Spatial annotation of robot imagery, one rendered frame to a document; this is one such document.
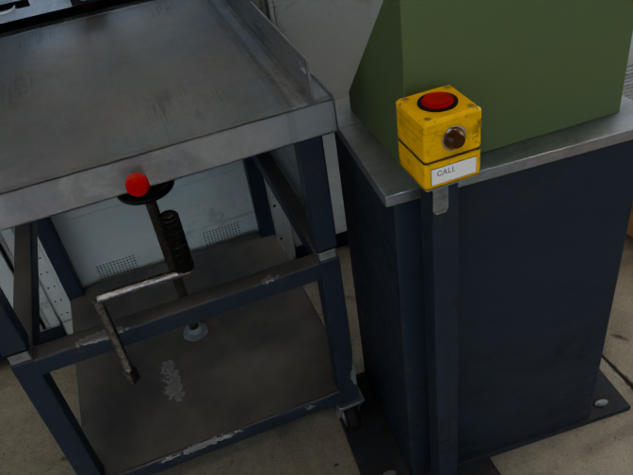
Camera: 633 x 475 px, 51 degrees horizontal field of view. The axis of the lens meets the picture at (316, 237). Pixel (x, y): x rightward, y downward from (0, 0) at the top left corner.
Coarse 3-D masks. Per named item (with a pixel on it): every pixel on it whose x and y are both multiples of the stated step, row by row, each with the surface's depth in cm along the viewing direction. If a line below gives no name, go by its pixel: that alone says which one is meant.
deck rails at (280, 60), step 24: (216, 0) 140; (240, 0) 124; (240, 24) 127; (264, 24) 111; (264, 48) 116; (288, 48) 101; (264, 72) 108; (288, 72) 105; (288, 96) 100; (312, 96) 97
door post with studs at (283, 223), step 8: (272, 200) 187; (280, 208) 190; (280, 216) 191; (280, 224) 193; (288, 224) 194; (280, 232) 195; (288, 232) 196; (280, 240) 196; (288, 240) 197; (288, 248) 199; (288, 256) 201
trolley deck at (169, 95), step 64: (192, 0) 144; (0, 64) 128; (64, 64) 123; (128, 64) 119; (192, 64) 115; (0, 128) 105; (64, 128) 102; (128, 128) 99; (192, 128) 96; (256, 128) 97; (320, 128) 100; (0, 192) 89; (64, 192) 92
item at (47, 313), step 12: (0, 240) 166; (12, 240) 167; (0, 252) 166; (12, 252) 169; (0, 264) 167; (12, 264) 171; (0, 276) 169; (12, 276) 170; (12, 288) 172; (12, 300) 174; (48, 300) 180; (48, 312) 182; (48, 324) 185; (60, 324) 186; (48, 336) 186; (60, 336) 188
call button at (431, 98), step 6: (426, 96) 82; (432, 96) 82; (438, 96) 82; (444, 96) 81; (450, 96) 81; (426, 102) 81; (432, 102) 81; (438, 102) 80; (444, 102) 80; (450, 102) 81
